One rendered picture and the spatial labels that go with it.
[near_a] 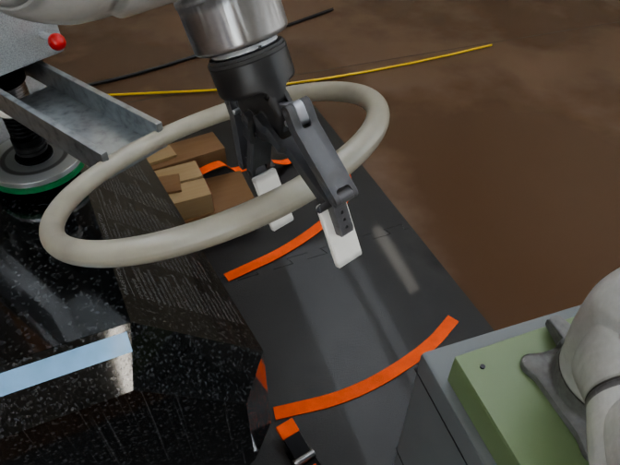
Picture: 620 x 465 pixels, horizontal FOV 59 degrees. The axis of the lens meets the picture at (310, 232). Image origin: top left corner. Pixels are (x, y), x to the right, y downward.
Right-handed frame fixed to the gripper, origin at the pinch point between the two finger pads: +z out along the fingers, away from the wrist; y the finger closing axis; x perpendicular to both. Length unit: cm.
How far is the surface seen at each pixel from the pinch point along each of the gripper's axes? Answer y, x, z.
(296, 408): 81, -11, 101
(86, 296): 55, 24, 18
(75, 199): 34.3, 17.8, -4.9
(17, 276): 67, 33, 13
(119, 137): 53, 5, -6
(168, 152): 203, -35, 41
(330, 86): 24.5, -22.3, -6.2
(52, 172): 84, 17, 1
